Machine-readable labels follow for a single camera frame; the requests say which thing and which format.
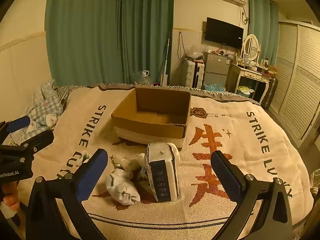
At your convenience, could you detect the grey small fridge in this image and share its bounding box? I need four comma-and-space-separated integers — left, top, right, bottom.
203, 51, 233, 89

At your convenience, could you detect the large white cloth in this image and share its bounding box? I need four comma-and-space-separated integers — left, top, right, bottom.
105, 169, 141, 205

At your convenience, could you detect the clear plastic bag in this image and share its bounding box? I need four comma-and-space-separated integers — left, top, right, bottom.
189, 44, 209, 61

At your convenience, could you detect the white oval mirror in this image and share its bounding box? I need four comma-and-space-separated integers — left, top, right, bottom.
243, 34, 261, 62

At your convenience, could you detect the large clear water bottle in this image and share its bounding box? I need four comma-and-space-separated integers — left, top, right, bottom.
134, 70, 153, 85

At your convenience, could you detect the cream printed blanket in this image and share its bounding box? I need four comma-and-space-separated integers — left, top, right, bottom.
17, 83, 314, 240

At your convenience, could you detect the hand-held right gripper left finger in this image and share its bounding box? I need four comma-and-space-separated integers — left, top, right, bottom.
25, 149, 108, 240

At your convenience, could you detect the dark suitcase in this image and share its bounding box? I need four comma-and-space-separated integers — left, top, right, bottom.
261, 77, 279, 109

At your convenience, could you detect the yellow bag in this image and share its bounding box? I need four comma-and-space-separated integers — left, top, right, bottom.
237, 85, 253, 96

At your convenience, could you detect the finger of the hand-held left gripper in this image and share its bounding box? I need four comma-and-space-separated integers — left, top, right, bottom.
0, 129, 55, 161
0, 116, 31, 140

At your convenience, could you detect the checked bedding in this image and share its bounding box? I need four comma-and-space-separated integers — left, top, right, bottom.
10, 79, 75, 145

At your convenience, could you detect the white suitcase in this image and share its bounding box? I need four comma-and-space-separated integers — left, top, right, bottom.
186, 59, 206, 89

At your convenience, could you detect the hanging black cable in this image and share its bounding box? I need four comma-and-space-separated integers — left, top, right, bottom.
176, 32, 191, 61

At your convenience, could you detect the person's left hand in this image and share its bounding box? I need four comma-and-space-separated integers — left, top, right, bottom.
2, 182, 21, 218

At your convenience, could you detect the black wall television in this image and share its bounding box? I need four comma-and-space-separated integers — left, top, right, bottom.
205, 17, 244, 50

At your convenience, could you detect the brown cardboard box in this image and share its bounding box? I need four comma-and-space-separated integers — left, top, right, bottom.
111, 86, 192, 148

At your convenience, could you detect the blue and white tissue pack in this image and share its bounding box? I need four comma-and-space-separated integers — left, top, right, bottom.
144, 142, 181, 202

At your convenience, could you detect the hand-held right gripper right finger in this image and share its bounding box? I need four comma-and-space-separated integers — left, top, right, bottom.
211, 151, 293, 240

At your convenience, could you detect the blue plastic bag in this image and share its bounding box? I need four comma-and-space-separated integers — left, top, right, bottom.
203, 82, 227, 92

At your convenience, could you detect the narrow green curtain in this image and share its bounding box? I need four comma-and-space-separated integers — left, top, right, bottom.
249, 0, 279, 65

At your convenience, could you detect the white dressing table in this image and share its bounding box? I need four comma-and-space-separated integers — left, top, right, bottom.
234, 62, 272, 105

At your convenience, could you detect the white pole stand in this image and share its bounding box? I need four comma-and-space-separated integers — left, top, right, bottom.
161, 30, 172, 87

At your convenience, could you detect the wide green curtain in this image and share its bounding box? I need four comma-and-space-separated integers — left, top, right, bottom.
46, 0, 174, 87

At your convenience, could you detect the white louvred wardrobe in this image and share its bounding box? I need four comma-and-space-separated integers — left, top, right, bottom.
269, 21, 320, 148

